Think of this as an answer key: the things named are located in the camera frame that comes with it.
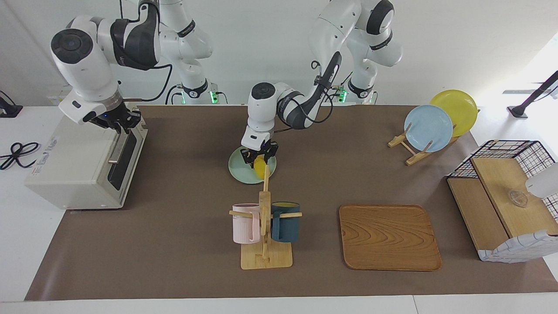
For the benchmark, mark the yellow plate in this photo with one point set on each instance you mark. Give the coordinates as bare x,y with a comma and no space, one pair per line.
457,109

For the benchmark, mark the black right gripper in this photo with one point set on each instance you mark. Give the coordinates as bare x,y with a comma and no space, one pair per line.
109,117

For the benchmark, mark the beige toaster oven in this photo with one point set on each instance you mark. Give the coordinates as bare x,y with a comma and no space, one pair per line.
69,165

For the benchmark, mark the wooden mug tree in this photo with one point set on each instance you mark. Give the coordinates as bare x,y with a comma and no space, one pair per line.
266,257

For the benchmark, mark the black clamp mount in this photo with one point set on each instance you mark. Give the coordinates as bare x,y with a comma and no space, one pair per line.
8,109

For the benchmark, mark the pink mug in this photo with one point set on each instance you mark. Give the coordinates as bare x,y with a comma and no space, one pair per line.
245,224

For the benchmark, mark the white rounded object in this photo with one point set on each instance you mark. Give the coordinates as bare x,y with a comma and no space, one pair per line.
542,183

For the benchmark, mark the pale green plate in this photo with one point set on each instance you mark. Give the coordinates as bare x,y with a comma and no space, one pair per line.
239,170

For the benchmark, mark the light blue plate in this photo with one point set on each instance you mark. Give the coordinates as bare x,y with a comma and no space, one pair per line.
429,128

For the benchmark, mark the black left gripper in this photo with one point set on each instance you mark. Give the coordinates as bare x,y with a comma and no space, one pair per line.
261,148

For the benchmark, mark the black camera stand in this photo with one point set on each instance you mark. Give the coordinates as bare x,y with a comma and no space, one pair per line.
529,98

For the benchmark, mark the dark blue mug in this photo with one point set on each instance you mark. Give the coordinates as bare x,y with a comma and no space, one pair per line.
285,226

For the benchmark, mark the brown table mat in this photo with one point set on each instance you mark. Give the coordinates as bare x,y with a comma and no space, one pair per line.
348,174

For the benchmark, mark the small clear glass dish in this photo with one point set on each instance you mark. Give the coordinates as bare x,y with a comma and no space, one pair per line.
518,198

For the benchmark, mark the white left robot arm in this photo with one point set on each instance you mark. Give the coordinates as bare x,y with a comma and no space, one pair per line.
305,104

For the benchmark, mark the wooden plate rack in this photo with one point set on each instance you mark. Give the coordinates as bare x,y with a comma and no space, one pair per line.
412,157

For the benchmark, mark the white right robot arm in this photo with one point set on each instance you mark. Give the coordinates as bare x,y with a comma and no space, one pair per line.
87,61

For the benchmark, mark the yellow corn cob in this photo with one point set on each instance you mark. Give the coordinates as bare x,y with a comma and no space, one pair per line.
260,170

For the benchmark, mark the white power strip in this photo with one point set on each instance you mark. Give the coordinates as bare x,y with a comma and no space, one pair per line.
54,99

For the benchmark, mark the brown wooden tray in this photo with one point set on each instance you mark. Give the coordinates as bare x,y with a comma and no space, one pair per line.
388,237

